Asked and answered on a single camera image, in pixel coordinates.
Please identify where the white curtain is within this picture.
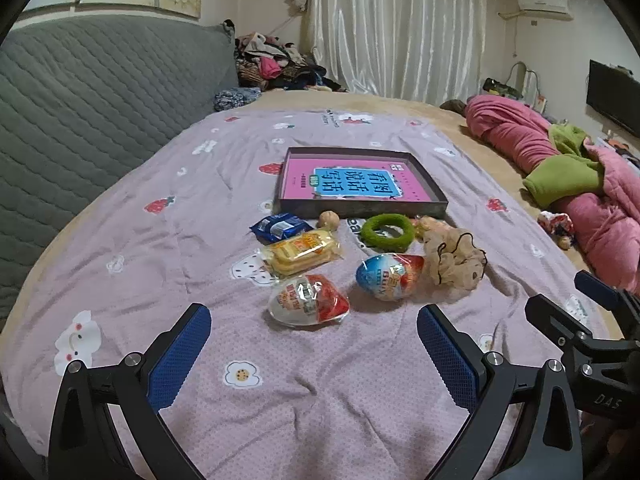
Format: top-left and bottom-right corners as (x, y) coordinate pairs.
(305, 0), (488, 106)

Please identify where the green blanket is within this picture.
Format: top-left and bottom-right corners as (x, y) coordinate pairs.
(522, 124), (616, 208)

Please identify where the red and white crochet item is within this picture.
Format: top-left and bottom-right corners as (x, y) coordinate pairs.
(537, 211), (576, 251)

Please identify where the blue knitted cloth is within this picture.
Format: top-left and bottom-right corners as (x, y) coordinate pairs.
(214, 87), (262, 112)

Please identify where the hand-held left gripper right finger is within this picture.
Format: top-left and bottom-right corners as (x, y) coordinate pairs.
(416, 303), (585, 480)

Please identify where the white and red toy egg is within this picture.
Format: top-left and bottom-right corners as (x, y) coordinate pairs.
(267, 274), (351, 328)

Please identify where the blue snack packet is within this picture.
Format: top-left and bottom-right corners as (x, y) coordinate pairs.
(249, 213), (307, 241)

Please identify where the yellow cracker packet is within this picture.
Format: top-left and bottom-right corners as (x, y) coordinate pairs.
(260, 227), (343, 278)

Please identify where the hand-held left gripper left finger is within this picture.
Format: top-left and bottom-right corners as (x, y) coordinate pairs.
(48, 303), (212, 480)

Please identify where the black television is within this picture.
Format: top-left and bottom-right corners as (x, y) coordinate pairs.
(586, 59), (640, 138)

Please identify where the pile of clothes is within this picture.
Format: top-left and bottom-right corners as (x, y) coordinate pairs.
(235, 32), (348, 93)

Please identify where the dark shallow cardboard tray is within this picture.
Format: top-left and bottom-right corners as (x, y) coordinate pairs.
(272, 146), (448, 220)

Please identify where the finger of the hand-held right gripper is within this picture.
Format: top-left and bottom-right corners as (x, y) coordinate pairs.
(574, 270), (640, 311)
(524, 294), (593, 346)

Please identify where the pink book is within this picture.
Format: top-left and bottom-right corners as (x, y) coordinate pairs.
(282, 155), (436, 203)

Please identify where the grey quilted headboard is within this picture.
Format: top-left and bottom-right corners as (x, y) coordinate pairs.
(0, 10), (240, 326)

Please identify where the blue and red toy egg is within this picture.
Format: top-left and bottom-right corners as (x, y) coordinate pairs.
(355, 252), (426, 302)

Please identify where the vanity mirror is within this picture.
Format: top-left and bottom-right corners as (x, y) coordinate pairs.
(510, 61), (546, 106)

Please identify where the white air conditioner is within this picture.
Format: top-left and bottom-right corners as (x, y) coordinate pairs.
(517, 0), (571, 16)

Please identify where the beige scrunchie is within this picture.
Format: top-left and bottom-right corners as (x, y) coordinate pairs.
(422, 227), (488, 291)

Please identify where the pink quilt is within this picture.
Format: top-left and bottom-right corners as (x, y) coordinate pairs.
(465, 94), (640, 293)

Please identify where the purple printed blanket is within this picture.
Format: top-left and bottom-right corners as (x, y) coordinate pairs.
(0, 107), (616, 480)

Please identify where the green fuzzy hair ring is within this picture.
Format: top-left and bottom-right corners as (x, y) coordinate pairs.
(360, 213), (416, 248)

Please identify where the black bag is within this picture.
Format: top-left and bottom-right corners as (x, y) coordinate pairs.
(482, 77), (521, 98)

